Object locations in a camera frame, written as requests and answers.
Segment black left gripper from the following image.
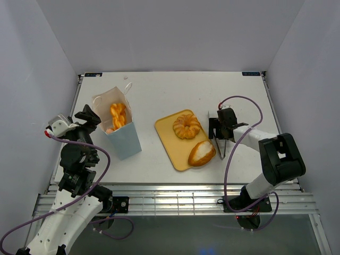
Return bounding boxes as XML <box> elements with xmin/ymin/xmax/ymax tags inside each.
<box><xmin>65</xmin><ymin>104</ymin><xmax>101</xmax><ymax>163</ymax></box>

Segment blue white paper bag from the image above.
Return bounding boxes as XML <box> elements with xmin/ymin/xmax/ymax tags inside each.
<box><xmin>92</xmin><ymin>82</ymin><xmax>142</xmax><ymax>160</ymax></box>

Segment orange twisted bread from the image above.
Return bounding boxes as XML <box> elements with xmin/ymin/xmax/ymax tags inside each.
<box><xmin>110</xmin><ymin>103</ymin><xmax>127</xmax><ymax>130</ymax></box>

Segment metal serving tongs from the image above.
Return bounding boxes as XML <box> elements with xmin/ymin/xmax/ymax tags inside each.
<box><xmin>207</xmin><ymin>111</ymin><xmax>226</xmax><ymax>160</ymax></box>

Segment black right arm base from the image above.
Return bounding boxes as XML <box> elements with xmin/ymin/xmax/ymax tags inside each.
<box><xmin>217</xmin><ymin>195</ymin><xmax>272</xmax><ymax>213</ymax></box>

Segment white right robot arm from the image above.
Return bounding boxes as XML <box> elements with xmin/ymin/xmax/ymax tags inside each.
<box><xmin>208</xmin><ymin>107</ymin><xmax>306</xmax><ymax>212</ymax></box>

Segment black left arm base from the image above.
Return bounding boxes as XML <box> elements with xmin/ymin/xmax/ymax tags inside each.
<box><xmin>106</xmin><ymin>196</ymin><xmax>130</xmax><ymax>214</ymax></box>

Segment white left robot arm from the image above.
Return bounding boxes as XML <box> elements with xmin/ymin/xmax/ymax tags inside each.
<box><xmin>17</xmin><ymin>105</ymin><xmax>113</xmax><ymax>254</ymax></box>

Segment sugar dusted oval bread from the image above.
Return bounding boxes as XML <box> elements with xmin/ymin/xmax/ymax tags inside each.
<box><xmin>188</xmin><ymin>140</ymin><xmax>216</xmax><ymax>167</ymax></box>

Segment blue table corner sticker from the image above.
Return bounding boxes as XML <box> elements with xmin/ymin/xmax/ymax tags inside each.
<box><xmin>84</xmin><ymin>72</ymin><xmax>103</xmax><ymax>77</ymax></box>

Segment blue sticker right corner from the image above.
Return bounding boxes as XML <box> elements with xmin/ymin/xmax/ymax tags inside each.
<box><xmin>242</xmin><ymin>72</ymin><xmax>261</xmax><ymax>77</ymax></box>

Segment yellow plastic tray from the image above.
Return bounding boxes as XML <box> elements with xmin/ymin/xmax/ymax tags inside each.
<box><xmin>155</xmin><ymin>109</ymin><xmax>208</xmax><ymax>171</ymax></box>

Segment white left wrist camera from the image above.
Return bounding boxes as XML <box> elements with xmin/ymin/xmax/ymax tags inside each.
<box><xmin>45</xmin><ymin>114</ymin><xmax>79</xmax><ymax>138</ymax></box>

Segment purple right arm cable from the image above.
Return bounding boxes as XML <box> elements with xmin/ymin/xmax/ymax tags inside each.
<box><xmin>212</xmin><ymin>96</ymin><xmax>279</xmax><ymax>231</ymax></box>

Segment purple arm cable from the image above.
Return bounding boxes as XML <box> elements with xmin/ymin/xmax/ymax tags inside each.
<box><xmin>0</xmin><ymin>135</ymin><xmax>135</xmax><ymax>252</ymax></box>
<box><xmin>212</xmin><ymin>96</ymin><xmax>279</xmax><ymax>231</ymax></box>

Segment glazed ring pastry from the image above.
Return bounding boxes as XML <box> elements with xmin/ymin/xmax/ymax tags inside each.
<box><xmin>173</xmin><ymin>114</ymin><xmax>201</xmax><ymax>139</ymax></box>

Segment aluminium frame rail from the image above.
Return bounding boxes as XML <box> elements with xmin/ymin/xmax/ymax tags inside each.
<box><xmin>34</xmin><ymin>184</ymin><xmax>319</xmax><ymax>216</ymax></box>

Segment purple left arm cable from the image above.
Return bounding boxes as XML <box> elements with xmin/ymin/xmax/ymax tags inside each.
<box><xmin>0</xmin><ymin>135</ymin><xmax>135</xmax><ymax>252</ymax></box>

